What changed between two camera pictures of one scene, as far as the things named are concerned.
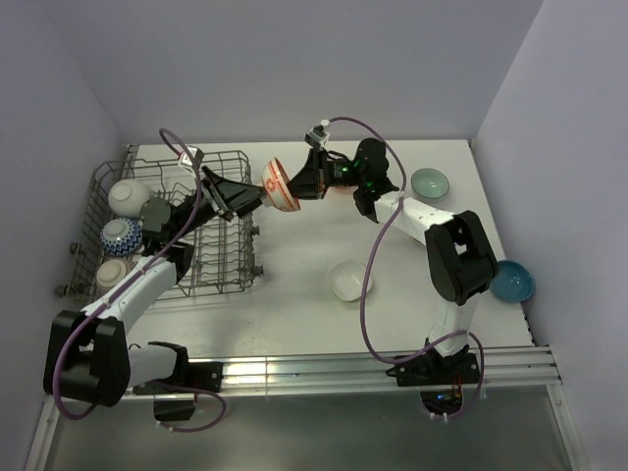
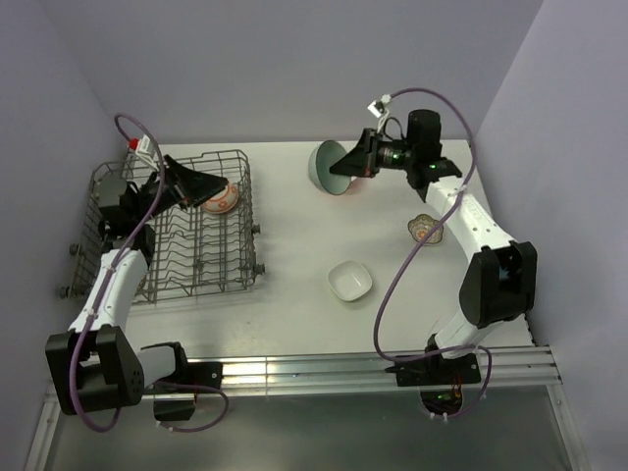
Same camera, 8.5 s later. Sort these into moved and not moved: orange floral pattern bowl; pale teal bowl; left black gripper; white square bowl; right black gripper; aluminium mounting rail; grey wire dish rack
Moved: pale teal bowl; left black gripper; right black gripper; orange floral pattern bowl
Not moved: aluminium mounting rail; grey wire dish rack; white square bowl
